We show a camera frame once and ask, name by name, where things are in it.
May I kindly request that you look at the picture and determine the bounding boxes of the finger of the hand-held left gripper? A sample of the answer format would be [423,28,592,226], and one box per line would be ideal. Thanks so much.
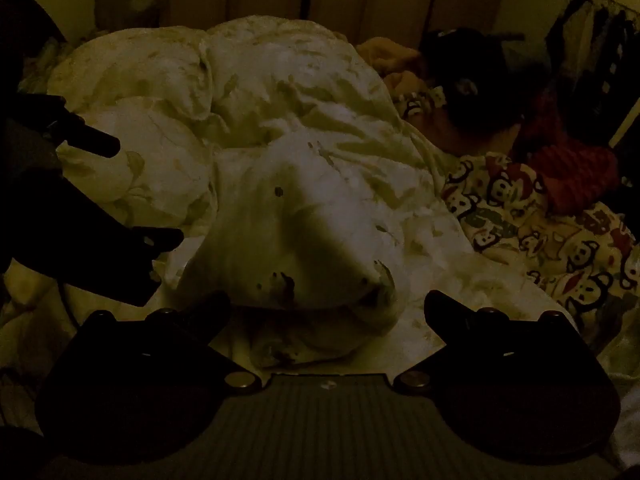
[114,226,185,267]
[10,94,122,159]

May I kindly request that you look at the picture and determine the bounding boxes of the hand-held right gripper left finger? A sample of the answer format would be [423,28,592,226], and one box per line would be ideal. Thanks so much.
[65,291,262,393]

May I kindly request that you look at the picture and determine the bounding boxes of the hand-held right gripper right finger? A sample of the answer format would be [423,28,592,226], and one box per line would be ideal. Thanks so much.
[394,289,597,393]

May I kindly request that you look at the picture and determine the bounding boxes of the white small garment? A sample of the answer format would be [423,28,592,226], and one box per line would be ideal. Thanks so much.
[172,130,407,361]

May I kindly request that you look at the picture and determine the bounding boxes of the rack of hanging clothes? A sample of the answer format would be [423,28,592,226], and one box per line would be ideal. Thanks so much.
[544,0,640,137]

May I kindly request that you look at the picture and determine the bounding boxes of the monkey print blanket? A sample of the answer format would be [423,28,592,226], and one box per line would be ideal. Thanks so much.
[394,84,640,346]

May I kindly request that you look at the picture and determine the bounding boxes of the white leaf print duvet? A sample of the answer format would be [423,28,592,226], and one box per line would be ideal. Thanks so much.
[0,15,581,401]

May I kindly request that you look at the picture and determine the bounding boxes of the red knitted cloth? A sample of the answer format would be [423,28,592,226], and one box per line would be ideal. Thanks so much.
[515,95,623,216]

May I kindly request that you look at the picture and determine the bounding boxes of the orange cloth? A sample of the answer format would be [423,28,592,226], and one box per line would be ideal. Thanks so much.
[356,36,428,93]

